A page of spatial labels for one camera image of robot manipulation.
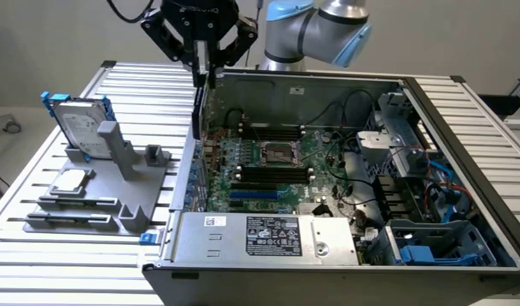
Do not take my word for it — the grey plastic fan shroud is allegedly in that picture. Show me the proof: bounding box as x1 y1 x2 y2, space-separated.
355 129 392 161

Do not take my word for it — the grey cart with caster wheel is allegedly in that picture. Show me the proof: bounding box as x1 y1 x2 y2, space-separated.
0 104 23 133

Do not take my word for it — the green motherboard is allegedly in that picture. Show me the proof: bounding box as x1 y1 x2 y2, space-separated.
195 126 360 215

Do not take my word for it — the grey disk bay with blue rails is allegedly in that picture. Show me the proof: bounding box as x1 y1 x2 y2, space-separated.
383 219 500 267

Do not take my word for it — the blue expansion slot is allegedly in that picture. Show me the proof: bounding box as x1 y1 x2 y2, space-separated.
228 190 280 200

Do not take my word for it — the silver power supply unit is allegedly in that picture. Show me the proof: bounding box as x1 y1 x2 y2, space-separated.
169 211 362 267

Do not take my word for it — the black expansion slot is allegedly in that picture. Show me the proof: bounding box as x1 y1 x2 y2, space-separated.
230 182 279 191

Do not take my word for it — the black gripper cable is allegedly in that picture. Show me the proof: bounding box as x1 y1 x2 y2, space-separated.
105 0 156 24

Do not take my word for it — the open black PC case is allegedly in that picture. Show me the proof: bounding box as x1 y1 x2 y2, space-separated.
140 68 520 306

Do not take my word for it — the RAM stick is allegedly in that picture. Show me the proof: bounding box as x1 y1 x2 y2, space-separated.
36 197 119 207
25 214 112 224

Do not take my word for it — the hard disk in blue bracket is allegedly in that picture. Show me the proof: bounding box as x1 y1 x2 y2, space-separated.
40 91 117 161

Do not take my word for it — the black RAM slot bank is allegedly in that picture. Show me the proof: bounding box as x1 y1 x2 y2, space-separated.
238 120 307 141
238 165 314 184

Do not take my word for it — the long black wire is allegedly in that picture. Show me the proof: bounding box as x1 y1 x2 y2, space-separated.
308 90 376 129

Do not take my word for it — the red wire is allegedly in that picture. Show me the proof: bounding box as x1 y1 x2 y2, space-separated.
450 186 475 212

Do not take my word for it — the silver chipset heatsink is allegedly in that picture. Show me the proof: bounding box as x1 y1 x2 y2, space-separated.
296 203 331 215

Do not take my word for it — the short black wire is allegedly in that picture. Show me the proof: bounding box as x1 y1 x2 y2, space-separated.
227 108 246 129

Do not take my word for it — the blue SATA wire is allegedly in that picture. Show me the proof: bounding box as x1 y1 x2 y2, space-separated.
424 158 462 205

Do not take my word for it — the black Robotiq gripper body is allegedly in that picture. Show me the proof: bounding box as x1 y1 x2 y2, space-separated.
160 0 240 43

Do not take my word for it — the CPU socket with metal frame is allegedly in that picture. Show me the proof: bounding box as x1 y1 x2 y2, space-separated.
259 140 307 167

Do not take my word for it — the dark graphics card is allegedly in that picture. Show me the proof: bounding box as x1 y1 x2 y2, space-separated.
191 41 217 141

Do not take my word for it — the blue disk bracket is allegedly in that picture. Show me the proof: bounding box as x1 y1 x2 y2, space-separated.
398 244 436 266

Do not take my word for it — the metal disk bay cage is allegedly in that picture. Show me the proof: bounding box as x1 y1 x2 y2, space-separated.
376 91 440 180

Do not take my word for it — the grey parts rack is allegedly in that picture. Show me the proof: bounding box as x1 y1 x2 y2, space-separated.
21 120 179 237

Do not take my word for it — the black box on stand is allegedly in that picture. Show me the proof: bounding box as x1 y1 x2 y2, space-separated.
475 93 520 118

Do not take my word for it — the silver CPU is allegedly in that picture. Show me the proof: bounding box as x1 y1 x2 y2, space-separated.
56 170 91 193

